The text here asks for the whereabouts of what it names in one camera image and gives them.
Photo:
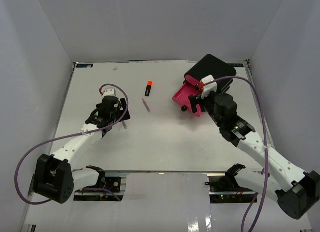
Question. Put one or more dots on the dark blue table label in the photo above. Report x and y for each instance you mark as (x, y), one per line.
(84, 65)

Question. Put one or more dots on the orange cap black highlighter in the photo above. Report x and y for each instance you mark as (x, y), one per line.
(148, 88)

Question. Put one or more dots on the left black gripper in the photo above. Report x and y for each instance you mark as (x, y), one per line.
(123, 108)

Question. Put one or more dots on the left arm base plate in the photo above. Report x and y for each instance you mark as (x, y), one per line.
(110, 183)

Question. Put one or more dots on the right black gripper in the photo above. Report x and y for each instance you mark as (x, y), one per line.
(195, 100)

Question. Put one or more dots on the purple red-tip pen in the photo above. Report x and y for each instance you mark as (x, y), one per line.
(146, 105)

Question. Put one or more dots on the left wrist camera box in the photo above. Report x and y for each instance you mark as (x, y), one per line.
(109, 92)

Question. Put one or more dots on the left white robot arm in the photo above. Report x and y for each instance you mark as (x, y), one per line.
(53, 177)

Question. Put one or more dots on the right dark table label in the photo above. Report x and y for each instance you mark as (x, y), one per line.
(237, 65)

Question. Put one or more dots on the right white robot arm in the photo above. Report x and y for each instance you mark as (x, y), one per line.
(298, 190)

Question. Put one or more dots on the purple slim highlighter pen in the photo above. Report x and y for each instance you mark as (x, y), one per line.
(124, 125)

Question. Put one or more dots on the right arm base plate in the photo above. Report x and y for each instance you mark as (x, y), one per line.
(224, 184)

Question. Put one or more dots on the black pink drawer organizer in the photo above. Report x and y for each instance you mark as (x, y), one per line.
(208, 65)

